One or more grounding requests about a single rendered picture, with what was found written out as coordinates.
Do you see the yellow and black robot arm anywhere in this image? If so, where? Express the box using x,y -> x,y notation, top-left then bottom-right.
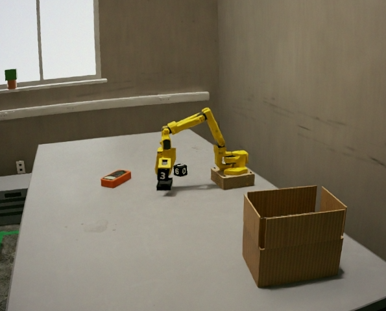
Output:
162,108 -> 248,176

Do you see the orange digital multimeter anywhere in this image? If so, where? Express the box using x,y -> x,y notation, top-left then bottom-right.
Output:
101,169 -> 131,188

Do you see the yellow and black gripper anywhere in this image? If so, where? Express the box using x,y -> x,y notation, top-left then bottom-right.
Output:
155,147 -> 176,175

